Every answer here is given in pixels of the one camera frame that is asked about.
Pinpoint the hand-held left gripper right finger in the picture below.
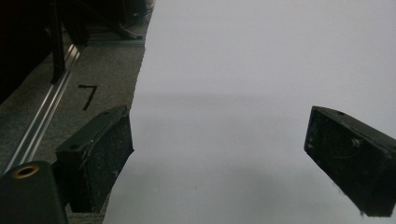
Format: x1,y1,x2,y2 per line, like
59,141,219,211
304,105,396,218

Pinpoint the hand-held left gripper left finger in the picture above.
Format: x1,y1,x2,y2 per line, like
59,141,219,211
55,105,135,214

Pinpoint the black stand base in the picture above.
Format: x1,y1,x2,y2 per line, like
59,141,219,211
106,0,148,41

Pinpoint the aluminium floor rail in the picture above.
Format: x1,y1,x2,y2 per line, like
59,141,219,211
3,43,82,175

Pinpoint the black metal stand post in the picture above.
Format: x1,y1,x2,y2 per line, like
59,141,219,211
49,0,67,85

